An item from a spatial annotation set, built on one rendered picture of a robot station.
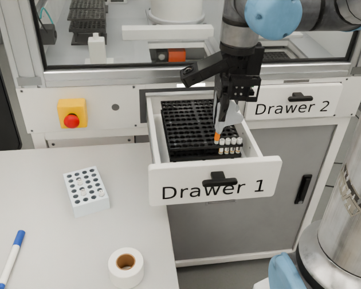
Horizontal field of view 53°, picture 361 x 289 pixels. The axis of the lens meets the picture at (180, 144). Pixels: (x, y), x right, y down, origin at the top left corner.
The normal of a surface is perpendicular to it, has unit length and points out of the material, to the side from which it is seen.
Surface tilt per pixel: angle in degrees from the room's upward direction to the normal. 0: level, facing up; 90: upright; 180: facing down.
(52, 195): 0
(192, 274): 0
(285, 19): 89
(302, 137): 90
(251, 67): 90
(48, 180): 0
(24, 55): 90
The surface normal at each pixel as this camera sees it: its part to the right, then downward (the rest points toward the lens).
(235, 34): -0.40, 0.53
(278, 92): 0.14, 0.60
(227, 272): 0.04, -0.80
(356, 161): -0.97, 0.09
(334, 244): -0.90, 0.21
